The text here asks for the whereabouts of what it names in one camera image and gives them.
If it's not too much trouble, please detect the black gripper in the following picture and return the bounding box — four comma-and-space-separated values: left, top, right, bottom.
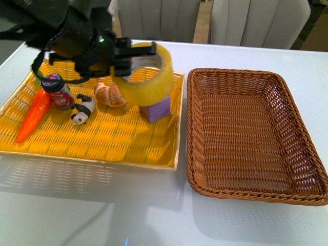
74, 31, 156, 77

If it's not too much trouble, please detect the yellow tape roll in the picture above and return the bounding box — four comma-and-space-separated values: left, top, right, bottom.
110, 42, 175, 106

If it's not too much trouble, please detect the yellow wicker basket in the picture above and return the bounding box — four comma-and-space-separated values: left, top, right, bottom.
1, 72, 185, 170

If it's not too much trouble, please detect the brown wicker basket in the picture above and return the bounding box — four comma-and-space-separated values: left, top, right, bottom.
187, 68, 327, 206

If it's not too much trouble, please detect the toy croissant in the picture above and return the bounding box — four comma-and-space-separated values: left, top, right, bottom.
94, 83, 127, 107

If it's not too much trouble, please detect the left grey chair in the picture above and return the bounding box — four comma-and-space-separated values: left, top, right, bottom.
118, 0, 201, 43

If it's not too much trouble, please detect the grey chair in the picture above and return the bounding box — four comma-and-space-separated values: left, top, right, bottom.
118, 0, 201, 43
208, 1, 311, 49

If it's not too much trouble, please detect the purple foam cube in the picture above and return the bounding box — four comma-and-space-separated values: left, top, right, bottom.
139, 96, 171, 124

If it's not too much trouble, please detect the toy panda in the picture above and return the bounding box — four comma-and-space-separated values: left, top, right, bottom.
70, 94, 96, 126

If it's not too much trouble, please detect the red drink can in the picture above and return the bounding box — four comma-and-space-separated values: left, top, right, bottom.
41, 73, 75, 109

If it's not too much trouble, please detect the orange toy carrot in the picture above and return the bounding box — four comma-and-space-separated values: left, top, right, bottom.
16, 89, 53, 143

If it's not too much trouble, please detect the right grey chair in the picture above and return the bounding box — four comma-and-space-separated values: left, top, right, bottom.
208, 1, 311, 49

